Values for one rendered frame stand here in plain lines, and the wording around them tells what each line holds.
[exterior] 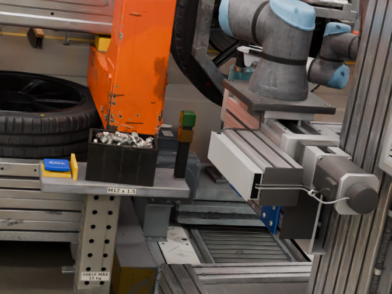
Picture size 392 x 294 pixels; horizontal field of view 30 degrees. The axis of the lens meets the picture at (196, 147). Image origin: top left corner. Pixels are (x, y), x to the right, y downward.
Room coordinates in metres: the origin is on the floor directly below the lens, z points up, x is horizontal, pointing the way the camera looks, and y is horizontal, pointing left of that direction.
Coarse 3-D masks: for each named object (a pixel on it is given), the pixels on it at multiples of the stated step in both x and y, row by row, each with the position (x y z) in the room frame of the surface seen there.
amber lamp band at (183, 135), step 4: (180, 128) 2.07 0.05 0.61; (180, 132) 2.06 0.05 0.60; (184, 132) 2.06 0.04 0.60; (188, 132) 2.06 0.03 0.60; (192, 132) 2.07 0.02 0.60; (180, 136) 2.06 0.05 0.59; (184, 136) 2.06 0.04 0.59; (188, 136) 2.06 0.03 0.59; (192, 136) 2.07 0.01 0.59; (180, 140) 2.06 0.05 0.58; (184, 140) 2.06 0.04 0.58; (188, 140) 2.06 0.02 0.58
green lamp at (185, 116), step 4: (184, 112) 2.07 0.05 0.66; (188, 112) 2.08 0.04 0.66; (192, 112) 2.09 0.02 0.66; (180, 116) 2.09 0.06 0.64; (184, 116) 2.06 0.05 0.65; (188, 116) 2.06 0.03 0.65; (192, 116) 2.06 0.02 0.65; (180, 120) 2.08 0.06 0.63; (184, 120) 2.06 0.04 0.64; (188, 120) 2.06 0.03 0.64; (192, 120) 2.07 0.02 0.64; (184, 124) 2.06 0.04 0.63; (188, 124) 2.06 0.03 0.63; (192, 124) 2.07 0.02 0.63
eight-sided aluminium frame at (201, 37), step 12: (204, 0) 2.52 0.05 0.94; (204, 12) 2.53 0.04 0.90; (204, 24) 2.53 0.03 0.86; (204, 36) 2.53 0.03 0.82; (192, 48) 2.57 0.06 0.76; (204, 48) 2.53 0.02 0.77; (204, 60) 2.53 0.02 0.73; (216, 72) 2.55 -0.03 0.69; (216, 84) 2.55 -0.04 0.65; (312, 84) 2.66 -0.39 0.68
